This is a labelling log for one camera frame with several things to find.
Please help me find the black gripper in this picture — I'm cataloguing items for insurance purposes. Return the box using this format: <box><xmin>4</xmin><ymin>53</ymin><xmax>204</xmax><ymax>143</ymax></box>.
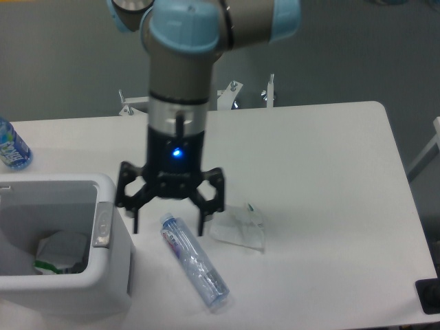
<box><xmin>114</xmin><ymin>127</ymin><xmax>226</xmax><ymax>236</ymax></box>

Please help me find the white push-lid trash can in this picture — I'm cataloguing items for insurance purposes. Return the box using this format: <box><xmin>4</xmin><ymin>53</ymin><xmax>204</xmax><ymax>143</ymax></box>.
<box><xmin>1</xmin><ymin>174</ymin><xmax>135</xmax><ymax>315</ymax></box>

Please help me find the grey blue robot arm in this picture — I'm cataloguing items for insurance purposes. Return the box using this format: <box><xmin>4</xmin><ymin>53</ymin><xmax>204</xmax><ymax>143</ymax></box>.
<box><xmin>107</xmin><ymin>1</ymin><xmax>301</xmax><ymax>228</ymax></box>

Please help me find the white green trash in can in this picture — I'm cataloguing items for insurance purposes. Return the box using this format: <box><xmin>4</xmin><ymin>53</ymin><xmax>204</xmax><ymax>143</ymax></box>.
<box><xmin>33</xmin><ymin>231</ymin><xmax>88</xmax><ymax>275</ymax></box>

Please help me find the crumpled clear plastic bag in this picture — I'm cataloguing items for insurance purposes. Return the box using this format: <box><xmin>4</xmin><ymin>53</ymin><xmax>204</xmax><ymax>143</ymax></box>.
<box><xmin>208</xmin><ymin>202</ymin><xmax>266</xmax><ymax>253</ymax></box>

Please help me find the clear plastic water bottle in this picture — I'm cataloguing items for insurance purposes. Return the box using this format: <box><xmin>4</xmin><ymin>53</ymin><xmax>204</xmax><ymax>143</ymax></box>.
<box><xmin>160</xmin><ymin>213</ymin><xmax>230</xmax><ymax>308</ymax></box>

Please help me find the blue labelled drink bottle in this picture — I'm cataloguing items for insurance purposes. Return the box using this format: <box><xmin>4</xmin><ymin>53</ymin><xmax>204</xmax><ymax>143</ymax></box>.
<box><xmin>1</xmin><ymin>118</ymin><xmax>33</xmax><ymax>171</ymax></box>

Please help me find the black clamp at table edge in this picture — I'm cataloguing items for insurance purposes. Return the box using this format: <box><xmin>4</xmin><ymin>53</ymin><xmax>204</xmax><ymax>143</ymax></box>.
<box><xmin>415</xmin><ymin>278</ymin><xmax>439</xmax><ymax>315</ymax></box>

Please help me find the white frame at right edge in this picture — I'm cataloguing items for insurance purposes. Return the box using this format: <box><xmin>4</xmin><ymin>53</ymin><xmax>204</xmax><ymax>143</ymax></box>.
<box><xmin>406</xmin><ymin>117</ymin><xmax>439</xmax><ymax>182</ymax></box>

